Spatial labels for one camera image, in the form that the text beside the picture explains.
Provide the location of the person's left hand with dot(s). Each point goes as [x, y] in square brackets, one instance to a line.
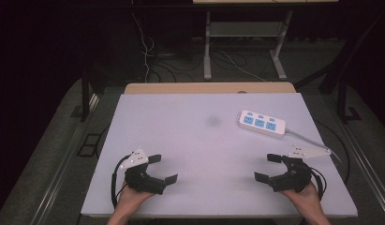
[129, 197]

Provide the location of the black stand with foot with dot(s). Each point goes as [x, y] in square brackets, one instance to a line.
[344, 100]

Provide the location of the black floor frame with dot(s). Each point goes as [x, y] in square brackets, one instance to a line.
[89, 145]

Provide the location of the aluminium floor rail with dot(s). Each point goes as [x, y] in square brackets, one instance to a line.
[60, 175]
[366, 165]

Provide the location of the grey metal desk stand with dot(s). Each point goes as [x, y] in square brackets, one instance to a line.
[244, 29]

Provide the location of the person's right hand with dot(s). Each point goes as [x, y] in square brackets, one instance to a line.
[305, 198]

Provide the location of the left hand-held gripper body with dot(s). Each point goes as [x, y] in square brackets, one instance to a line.
[142, 182]

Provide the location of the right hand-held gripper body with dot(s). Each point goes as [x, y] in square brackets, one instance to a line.
[293, 179]

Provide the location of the white power strip blue sockets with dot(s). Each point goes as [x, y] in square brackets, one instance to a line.
[262, 123]

